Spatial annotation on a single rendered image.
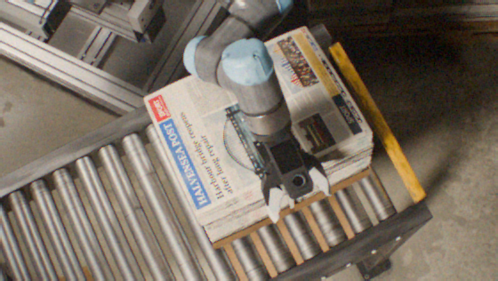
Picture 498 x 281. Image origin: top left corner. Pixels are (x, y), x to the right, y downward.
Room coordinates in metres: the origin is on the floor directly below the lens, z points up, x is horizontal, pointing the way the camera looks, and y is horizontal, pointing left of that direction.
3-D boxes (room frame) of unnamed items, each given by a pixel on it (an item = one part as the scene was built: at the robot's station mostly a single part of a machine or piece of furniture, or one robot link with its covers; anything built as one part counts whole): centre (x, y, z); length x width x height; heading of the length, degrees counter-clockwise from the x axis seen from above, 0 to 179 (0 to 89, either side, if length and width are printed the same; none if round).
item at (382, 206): (0.48, -0.21, 0.77); 0.47 x 0.05 x 0.05; 20
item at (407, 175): (0.50, -0.29, 0.81); 0.43 x 0.03 x 0.02; 20
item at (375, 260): (0.27, -0.35, 0.34); 0.06 x 0.06 x 0.68; 20
